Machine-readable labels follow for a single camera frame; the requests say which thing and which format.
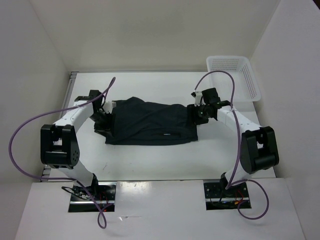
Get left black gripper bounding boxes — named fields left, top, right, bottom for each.
left=89, top=110, right=116, bottom=138

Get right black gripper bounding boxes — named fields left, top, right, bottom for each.
left=186, top=102, right=210, bottom=127

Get dark navy shorts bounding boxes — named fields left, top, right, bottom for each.
left=105, top=97, right=198, bottom=146

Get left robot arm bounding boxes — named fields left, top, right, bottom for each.
left=40, top=90, right=116, bottom=200

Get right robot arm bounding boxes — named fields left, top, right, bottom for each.
left=188, top=88, right=280, bottom=197

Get white perforated plastic basket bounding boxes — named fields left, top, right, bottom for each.
left=206, top=55, right=261, bottom=103

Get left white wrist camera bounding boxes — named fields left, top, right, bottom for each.
left=102, top=101, right=117, bottom=114

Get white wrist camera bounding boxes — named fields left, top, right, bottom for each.
left=191, top=91, right=203, bottom=107
left=102, top=101, right=117, bottom=114

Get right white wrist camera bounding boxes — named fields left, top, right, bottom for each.
left=191, top=91, right=203, bottom=107

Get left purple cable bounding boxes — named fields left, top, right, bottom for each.
left=8, top=76, right=117, bottom=230

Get purple cable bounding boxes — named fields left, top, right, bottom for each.
left=8, top=76, right=117, bottom=230
left=193, top=70, right=270, bottom=220

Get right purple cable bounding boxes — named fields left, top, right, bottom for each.
left=193, top=70, right=270, bottom=220

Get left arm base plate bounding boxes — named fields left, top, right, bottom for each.
left=61, top=181, right=117, bottom=213

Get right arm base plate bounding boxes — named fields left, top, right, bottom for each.
left=203, top=180, right=252, bottom=211

